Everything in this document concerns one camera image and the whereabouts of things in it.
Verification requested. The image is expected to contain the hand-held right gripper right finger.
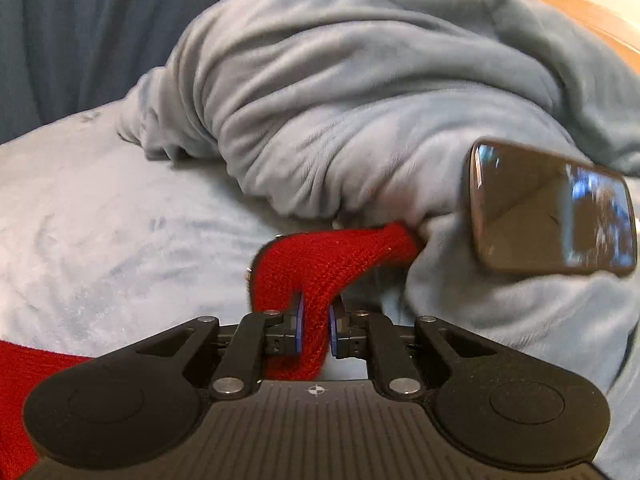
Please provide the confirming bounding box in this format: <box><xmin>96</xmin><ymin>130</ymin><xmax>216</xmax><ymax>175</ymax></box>
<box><xmin>327</xmin><ymin>296</ymin><xmax>502</xmax><ymax>398</ymax></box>

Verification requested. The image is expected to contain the light blue fleece blanket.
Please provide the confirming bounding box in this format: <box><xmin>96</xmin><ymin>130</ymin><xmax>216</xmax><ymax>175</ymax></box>
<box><xmin>0</xmin><ymin>0</ymin><xmax>640</xmax><ymax>480</ymax></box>

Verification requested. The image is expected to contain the red knitted garment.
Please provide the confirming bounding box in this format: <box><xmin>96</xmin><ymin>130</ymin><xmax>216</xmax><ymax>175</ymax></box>
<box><xmin>0</xmin><ymin>221</ymin><xmax>422</xmax><ymax>480</ymax></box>

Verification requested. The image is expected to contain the black smartphone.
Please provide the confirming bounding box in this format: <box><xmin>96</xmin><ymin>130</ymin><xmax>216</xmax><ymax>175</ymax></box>
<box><xmin>467</xmin><ymin>136</ymin><xmax>640</xmax><ymax>277</ymax></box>

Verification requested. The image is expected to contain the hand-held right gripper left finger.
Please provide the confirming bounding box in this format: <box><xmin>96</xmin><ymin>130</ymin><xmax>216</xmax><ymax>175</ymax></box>
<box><xmin>134</xmin><ymin>292</ymin><xmax>307</xmax><ymax>402</ymax></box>

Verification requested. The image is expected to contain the wooden bed frame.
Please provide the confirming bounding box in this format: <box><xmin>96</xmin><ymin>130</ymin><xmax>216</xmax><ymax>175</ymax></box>
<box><xmin>450</xmin><ymin>0</ymin><xmax>640</xmax><ymax>68</ymax></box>

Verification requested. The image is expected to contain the dark blue cushion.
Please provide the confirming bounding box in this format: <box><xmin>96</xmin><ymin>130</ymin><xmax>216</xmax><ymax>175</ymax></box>
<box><xmin>0</xmin><ymin>0</ymin><xmax>301</xmax><ymax>146</ymax></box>

